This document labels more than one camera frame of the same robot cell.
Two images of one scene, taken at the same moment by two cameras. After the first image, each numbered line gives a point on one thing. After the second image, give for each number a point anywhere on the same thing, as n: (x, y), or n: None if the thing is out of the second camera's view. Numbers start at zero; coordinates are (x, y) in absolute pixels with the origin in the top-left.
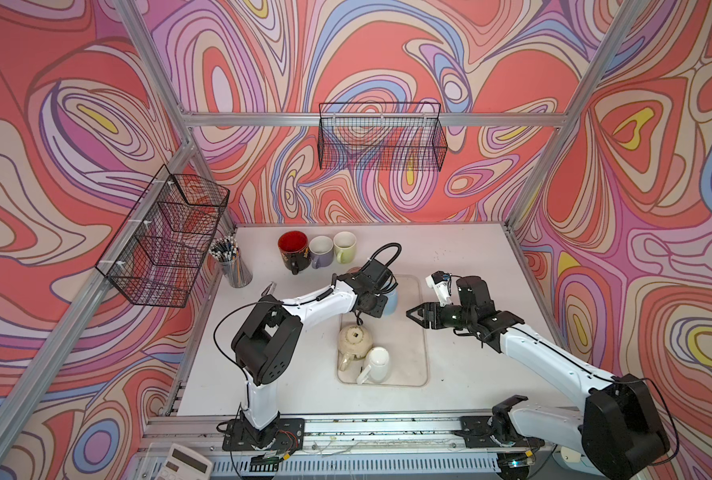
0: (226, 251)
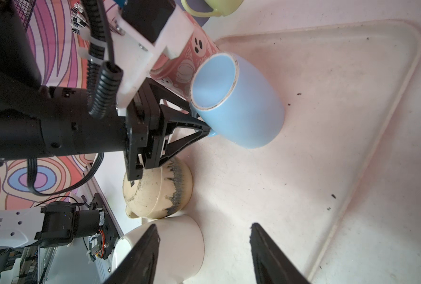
0: (78, 19)
